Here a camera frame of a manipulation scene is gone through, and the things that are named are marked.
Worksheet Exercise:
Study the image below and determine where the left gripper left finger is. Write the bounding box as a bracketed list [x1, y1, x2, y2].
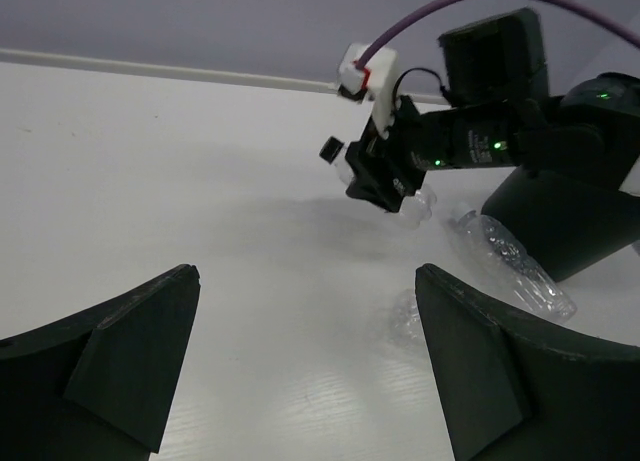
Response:
[1, 264, 200, 460]

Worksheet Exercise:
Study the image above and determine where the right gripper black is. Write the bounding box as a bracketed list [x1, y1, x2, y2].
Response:
[346, 8, 560, 213]

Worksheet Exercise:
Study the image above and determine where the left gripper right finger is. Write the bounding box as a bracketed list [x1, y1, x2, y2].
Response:
[415, 264, 639, 460]

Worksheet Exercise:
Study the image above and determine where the black cap cola bottle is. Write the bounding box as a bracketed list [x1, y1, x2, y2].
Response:
[319, 136, 437, 229]

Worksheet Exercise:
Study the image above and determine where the blue label water bottle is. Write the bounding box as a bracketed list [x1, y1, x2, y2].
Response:
[388, 289, 424, 348]

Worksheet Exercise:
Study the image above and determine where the clear unlabeled plastic bottle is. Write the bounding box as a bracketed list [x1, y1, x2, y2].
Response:
[446, 203, 577, 324]

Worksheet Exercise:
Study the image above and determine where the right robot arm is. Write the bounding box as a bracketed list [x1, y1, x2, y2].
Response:
[345, 8, 639, 213]

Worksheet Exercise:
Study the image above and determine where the black round bin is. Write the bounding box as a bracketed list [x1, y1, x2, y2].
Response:
[481, 168, 639, 281]

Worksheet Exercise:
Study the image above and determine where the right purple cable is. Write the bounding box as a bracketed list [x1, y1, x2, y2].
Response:
[357, 0, 640, 72]

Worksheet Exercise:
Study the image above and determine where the aluminium table frame rail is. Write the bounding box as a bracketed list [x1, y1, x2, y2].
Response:
[0, 47, 451, 104]

